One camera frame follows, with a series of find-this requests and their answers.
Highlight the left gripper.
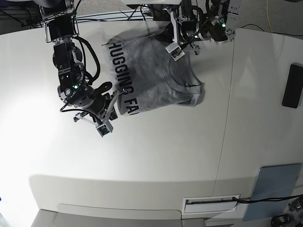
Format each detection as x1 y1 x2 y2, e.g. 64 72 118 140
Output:
164 8 201 56

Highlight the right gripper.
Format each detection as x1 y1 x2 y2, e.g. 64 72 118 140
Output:
73 90 120 127

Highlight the grey T-shirt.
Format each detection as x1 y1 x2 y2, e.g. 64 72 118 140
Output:
102 35 205 115

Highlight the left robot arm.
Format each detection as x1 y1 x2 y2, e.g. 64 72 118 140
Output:
164 0 242 61

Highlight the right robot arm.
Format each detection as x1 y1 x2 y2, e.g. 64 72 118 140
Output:
35 0 118 129

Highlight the black rectangular device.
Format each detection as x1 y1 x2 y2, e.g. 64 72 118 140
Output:
282 63 303 109

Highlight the blue-grey flat pad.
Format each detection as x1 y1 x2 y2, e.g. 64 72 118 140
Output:
242 163 301 222

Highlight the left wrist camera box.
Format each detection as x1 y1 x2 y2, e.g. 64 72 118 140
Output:
165 43 185 61

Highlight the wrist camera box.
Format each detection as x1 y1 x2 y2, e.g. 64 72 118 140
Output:
165 43 185 61
96 121 113 137

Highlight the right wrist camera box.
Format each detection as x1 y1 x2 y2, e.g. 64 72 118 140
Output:
96 121 113 137

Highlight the yellow cable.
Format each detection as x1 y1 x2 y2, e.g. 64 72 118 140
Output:
265 0 273 33

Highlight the white cable grommet tray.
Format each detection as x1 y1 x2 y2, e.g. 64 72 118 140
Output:
181 194 240 215

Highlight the black cable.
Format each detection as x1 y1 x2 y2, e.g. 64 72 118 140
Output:
233 195 303 204

